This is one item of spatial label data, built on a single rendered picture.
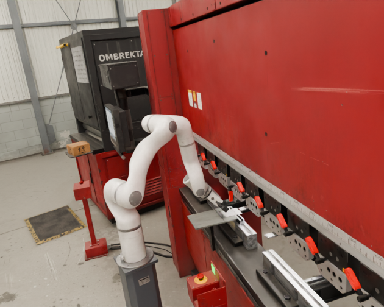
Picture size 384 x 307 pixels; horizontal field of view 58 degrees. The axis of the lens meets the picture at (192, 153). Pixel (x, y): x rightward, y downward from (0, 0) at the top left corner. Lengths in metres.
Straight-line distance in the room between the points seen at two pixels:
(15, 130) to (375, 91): 8.27
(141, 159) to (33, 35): 7.29
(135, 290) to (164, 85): 1.55
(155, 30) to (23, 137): 6.49
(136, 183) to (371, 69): 1.10
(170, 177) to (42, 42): 6.38
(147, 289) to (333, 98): 1.31
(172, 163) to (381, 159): 2.10
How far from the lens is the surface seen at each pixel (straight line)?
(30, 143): 8.87
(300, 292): 1.64
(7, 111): 8.74
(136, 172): 1.67
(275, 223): 1.59
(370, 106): 1.00
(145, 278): 1.87
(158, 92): 2.74
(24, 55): 8.52
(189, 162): 1.92
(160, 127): 1.69
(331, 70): 1.10
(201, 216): 2.18
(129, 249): 1.79
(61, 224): 4.86
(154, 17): 2.75
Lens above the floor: 2.00
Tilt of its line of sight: 17 degrees down
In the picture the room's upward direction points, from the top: 7 degrees counter-clockwise
